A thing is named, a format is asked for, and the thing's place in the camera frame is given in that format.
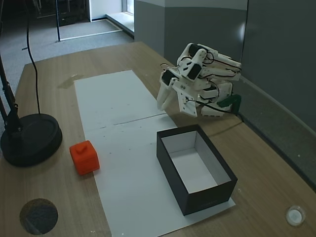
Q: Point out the black desk lamp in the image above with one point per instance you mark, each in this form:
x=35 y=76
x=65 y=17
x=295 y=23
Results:
x=29 y=140

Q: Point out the black vertical pole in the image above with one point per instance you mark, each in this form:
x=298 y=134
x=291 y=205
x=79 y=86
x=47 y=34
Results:
x=58 y=24

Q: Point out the orange cube block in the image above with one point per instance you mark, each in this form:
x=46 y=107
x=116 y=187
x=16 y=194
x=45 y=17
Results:
x=86 y=160

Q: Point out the white paper sheet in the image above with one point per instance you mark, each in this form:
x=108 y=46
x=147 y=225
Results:
x=128 y=185
x=111 y=98

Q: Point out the white round cap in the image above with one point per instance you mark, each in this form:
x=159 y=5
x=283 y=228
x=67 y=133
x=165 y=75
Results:
x=295 y=215

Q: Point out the clear tape patch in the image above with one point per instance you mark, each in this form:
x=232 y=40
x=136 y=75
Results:
x=69 y=82

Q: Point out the green table clamp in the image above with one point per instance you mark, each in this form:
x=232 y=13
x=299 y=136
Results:
x=232 y=98

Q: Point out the dark open cardboard box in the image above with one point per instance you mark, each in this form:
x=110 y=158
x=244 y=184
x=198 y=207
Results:
x=209 y=197

